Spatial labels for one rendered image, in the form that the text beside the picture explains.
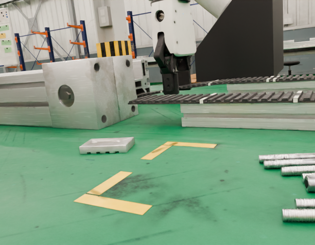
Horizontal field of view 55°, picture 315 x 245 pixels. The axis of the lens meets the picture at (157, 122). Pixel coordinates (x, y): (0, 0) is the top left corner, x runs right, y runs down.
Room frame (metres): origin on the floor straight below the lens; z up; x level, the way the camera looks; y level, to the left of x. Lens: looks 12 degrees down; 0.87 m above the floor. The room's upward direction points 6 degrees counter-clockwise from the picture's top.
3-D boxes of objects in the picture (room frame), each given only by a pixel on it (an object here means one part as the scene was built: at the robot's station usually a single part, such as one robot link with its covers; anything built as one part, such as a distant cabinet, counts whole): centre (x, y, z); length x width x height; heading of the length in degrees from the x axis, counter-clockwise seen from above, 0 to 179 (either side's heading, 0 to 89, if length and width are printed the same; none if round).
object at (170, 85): (0.57, -0.03, 0.83); 0.03 x 0.03 x 0.07; 59
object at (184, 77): (0.64, -0.07, 0.83); 0.03 x 0.03 x 0.07; 59
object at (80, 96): (0.48, 0.09, 0.83); 0.12 x 0.09 x 0.10; 149
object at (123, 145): (0.30, 0.05, 0.78); 0.05 x 0.03 x 0.01; 77
